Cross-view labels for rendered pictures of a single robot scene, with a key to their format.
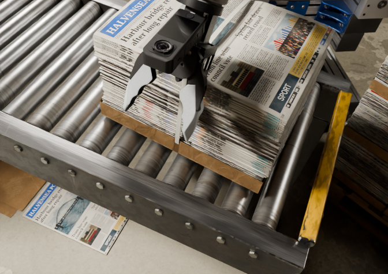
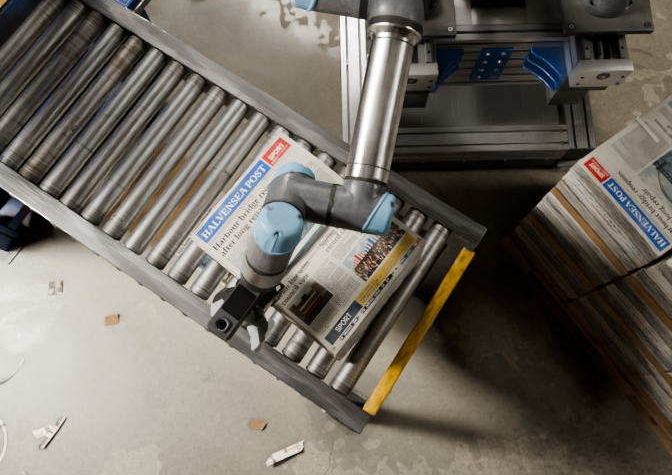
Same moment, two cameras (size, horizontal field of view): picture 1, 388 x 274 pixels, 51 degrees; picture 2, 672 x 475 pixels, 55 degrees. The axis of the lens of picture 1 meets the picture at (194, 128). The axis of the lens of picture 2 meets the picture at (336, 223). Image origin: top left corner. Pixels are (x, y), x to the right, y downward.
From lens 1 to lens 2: 0.88 m
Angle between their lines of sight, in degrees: 26
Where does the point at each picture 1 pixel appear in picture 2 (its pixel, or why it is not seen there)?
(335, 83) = (466, 231)
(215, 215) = (297, 376)
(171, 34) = (231, 309)
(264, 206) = (343, 372)
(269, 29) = (355, 238)
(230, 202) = (314, 364)
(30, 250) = not seen: hidden behind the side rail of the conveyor
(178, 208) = (266, 365)
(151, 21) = (243, 223)
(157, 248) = not seen: hidden behind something
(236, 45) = (316, 260)
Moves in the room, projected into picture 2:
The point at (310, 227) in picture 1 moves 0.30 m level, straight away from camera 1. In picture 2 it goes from (374, 402) to (477, 314)
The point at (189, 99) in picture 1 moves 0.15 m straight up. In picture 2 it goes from (254, 334) to (242, 325)
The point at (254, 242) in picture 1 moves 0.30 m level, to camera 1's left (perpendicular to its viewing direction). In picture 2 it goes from (324, 405) to (196, 363)
